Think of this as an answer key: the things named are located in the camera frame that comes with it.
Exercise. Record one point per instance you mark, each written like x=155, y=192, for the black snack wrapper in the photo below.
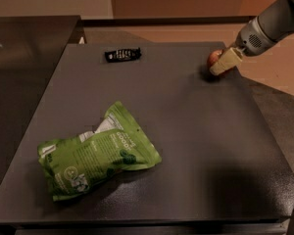
x=123, y=55

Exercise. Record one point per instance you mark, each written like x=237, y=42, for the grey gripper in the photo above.
x=250, y=42

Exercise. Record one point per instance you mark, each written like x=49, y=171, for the red apple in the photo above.
x=214, y=57

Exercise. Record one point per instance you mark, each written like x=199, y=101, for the green rice chip bag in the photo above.
x=74, y=166

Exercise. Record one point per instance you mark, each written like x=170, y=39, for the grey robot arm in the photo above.
x=277, y=21

